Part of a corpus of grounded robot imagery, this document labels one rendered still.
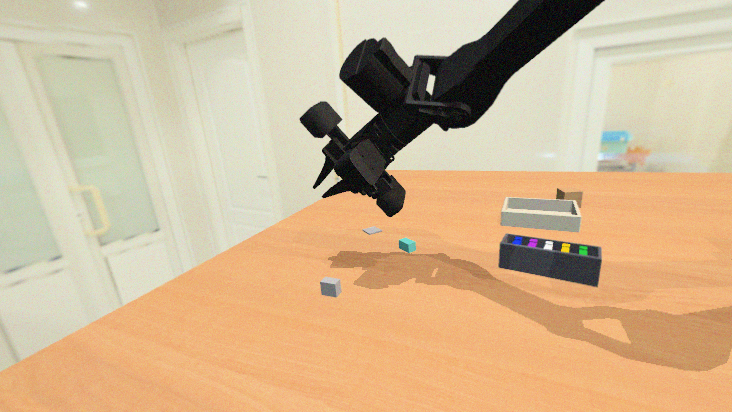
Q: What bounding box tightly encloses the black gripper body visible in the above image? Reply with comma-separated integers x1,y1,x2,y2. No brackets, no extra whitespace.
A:
300,101,408,217

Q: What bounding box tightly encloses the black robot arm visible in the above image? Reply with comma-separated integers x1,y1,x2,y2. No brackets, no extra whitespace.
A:
333,0,604,199

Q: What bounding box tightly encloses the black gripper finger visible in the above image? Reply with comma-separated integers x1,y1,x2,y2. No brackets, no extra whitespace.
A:
322,180,367,198
313,142,337,189

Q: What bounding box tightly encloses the small teal block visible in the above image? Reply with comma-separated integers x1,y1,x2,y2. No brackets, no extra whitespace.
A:
399,237,416,253

